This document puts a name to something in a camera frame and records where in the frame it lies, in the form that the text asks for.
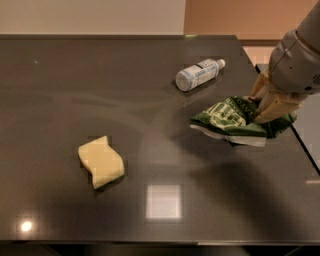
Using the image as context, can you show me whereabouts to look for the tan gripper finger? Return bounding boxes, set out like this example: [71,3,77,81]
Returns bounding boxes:
[253,87,309,124]
[250,68,270,100]

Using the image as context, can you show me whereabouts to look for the green jalapeno chip bag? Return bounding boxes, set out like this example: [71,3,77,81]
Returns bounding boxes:
[190,96,297,147]

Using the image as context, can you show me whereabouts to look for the grey side table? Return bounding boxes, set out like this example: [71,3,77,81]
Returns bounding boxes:
[255,63,320,174]

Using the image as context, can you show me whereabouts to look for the clear plastic water bottle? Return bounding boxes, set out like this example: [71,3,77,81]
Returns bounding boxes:
[175,59,226,92]

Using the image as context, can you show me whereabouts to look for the yellow wavy sponge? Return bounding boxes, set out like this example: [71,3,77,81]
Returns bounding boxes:
[78,136,125,189]

